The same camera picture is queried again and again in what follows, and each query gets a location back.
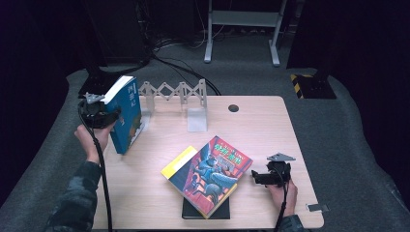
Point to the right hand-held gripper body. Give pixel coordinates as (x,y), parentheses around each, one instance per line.
(278,174)

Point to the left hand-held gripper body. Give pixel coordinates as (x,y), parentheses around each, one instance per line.
(95,114)

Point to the blue book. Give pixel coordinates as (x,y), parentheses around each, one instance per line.
(129,129)

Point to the red illustrated book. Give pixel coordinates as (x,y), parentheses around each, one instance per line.
(212,174)

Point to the black book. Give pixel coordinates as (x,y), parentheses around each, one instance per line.
(222,211)

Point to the yellow book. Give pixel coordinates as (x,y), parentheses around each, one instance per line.
(175,164)

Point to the white extendable book stand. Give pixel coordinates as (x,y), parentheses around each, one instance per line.
(197,121)

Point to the person's left hand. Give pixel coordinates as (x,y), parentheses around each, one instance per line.
(92,141)

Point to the person's right hand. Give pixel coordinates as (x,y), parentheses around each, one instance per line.
(290,199)

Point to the black striped stand base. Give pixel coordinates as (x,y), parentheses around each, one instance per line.
(316,88)
(93,83)

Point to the black equipment cabinet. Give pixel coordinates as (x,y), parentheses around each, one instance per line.
(119,32)

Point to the grey table edge bracket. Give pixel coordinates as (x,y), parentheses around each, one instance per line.
(317,208)

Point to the white metal stand frame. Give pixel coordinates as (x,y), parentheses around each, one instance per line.
(245,17)

